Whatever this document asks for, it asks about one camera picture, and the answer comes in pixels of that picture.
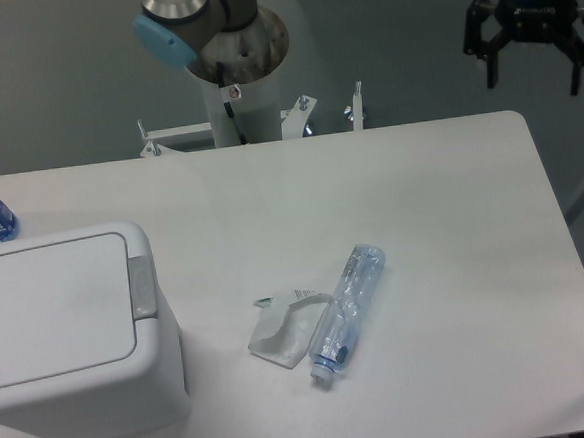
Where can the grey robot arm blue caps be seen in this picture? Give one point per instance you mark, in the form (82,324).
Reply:
(176,31)

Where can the white clamp bracket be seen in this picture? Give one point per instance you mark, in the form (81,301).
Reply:
(190,138)
(296,122)
(355,113)

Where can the crushed clear plastic bottle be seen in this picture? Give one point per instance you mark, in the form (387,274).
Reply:
(339,327)

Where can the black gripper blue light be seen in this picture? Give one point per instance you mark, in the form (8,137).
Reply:
(542,21)

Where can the white push-lid trash can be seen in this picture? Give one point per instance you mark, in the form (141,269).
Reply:
(89,346)

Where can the white clamp bracket left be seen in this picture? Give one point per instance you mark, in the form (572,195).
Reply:
(190,138)

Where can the white clamp bracket middle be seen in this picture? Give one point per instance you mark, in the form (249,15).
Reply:
(296,122)

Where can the white clamp bracket right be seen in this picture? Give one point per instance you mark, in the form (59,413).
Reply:
(355,113)

